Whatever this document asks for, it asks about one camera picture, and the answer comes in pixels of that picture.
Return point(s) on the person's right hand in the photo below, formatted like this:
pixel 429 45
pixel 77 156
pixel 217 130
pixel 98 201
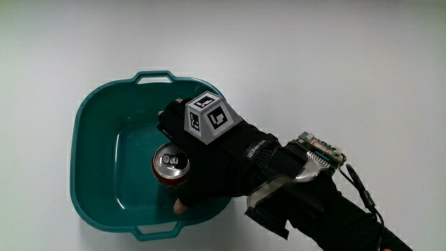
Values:
pixel 216 167

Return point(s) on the red cola can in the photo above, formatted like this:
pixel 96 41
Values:
pixel 170 167

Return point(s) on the teal plastic basin plate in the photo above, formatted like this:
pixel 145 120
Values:
pixel 115 157

